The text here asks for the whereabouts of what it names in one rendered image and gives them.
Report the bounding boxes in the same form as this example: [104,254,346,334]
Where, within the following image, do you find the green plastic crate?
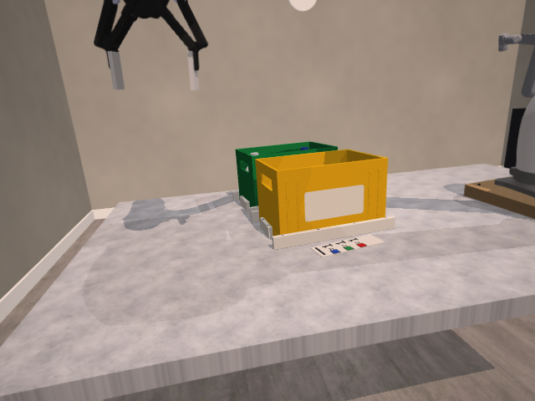
[236,141,327,207]

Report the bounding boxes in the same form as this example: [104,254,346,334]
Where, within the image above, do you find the yellow crate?
[255,150,385,236]

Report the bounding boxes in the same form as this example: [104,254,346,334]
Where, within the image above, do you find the white paper pick list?
[310,234,384,257]

